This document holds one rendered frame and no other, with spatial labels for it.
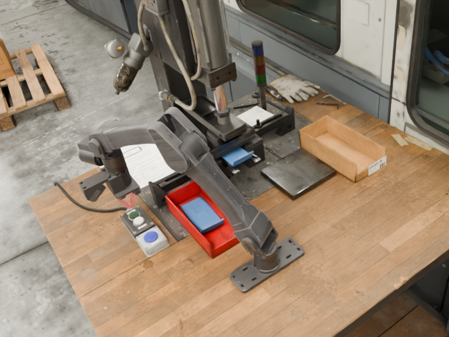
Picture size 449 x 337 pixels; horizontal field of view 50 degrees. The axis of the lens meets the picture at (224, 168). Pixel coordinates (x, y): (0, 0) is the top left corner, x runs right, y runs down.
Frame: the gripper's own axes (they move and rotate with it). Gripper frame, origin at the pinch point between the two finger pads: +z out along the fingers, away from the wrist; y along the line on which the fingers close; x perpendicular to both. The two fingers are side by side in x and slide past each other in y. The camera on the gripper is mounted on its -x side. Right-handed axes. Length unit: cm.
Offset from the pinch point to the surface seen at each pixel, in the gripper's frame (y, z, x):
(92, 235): -3.9, 6.9, -12.7
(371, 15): -3, -22, 98
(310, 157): 14, 5, 56
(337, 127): 11, 2, 70
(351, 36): -13, -11, 99
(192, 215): 10.0, 5.9, 14.0
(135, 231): 6.8, 3.6, -2.5
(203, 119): -7.8, -10.5, 32.0
